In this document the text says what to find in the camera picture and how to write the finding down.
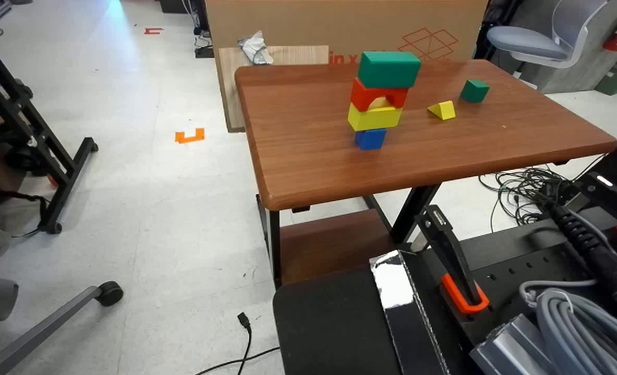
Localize large green rectangular block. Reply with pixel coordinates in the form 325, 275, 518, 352
359, 51, 420, 88

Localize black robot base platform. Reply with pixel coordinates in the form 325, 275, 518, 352
272, 209, 617, 375

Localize blue cube block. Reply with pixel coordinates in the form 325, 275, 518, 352
355, 130, 387, 150

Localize yellow rectangular block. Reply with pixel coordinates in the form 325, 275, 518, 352
348, 105, 402, 131

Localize red arch block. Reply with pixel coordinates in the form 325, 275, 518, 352
351, 78, 408, 113

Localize yellow triangular wedge block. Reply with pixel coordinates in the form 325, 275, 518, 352
430, 100, 457, 122

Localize small green cube block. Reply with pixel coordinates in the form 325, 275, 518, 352
461, 79, 490, 105

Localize black orange clamp tool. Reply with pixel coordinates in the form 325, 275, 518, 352
416, 205, 490, 317

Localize crumpled white plastic bag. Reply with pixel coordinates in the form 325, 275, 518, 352
240, 31, 272, 67

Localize brown wooden table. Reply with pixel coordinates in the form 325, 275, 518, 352
236, 61, 614, 285

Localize large cardboard box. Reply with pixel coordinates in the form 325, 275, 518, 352
206, 0, 488, 65

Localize light grey office chair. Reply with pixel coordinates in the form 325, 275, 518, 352
486, 0, 617, 94

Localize black metal stand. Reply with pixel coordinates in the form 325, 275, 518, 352
0, 0, 99, 236

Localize grey office chair base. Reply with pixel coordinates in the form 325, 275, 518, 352
0, 228, 129, 374

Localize black cable on floor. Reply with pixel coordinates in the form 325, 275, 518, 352
194, 311, 281, 375

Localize tangled black cables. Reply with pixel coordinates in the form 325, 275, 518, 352
478, 165, 576, 228

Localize grey cable bundle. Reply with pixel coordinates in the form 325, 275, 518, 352
517, 279, 617, 375

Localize black corrugated hose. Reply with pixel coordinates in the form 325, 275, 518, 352
535, 193, 617, 329

